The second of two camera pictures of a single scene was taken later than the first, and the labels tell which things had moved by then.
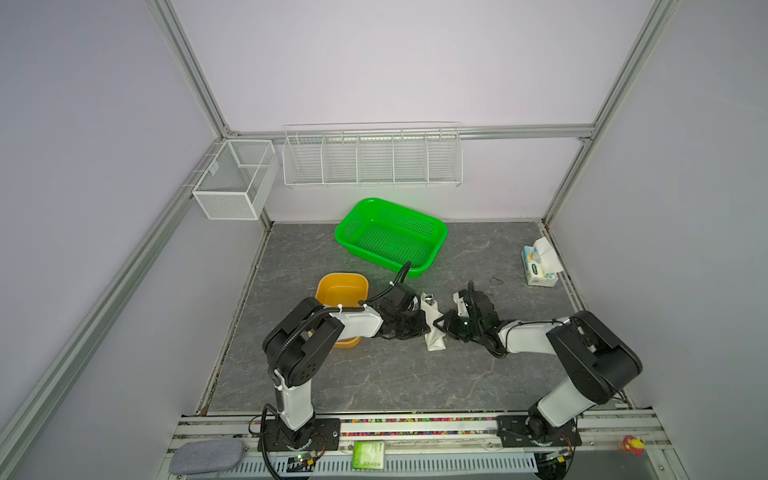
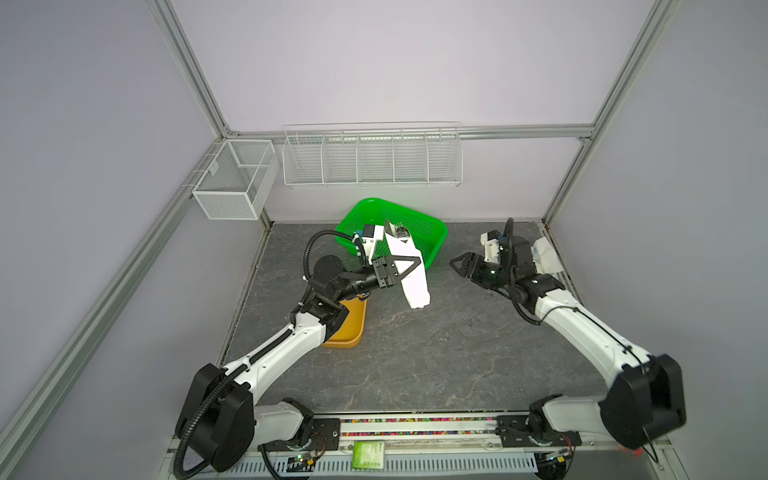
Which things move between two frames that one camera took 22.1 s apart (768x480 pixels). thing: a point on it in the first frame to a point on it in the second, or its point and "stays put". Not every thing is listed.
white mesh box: x=239 y=181 stays put
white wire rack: x=333 y=155 stays put
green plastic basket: x=393 y=235 stays put
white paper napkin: x=435 y=339 to x=415 y=286
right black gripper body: x=460 y=327 to x=492 y=276
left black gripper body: x=409 y=325 to x=379 y=274
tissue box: x=541 y=263 stays put
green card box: x=368 y=455 stays put
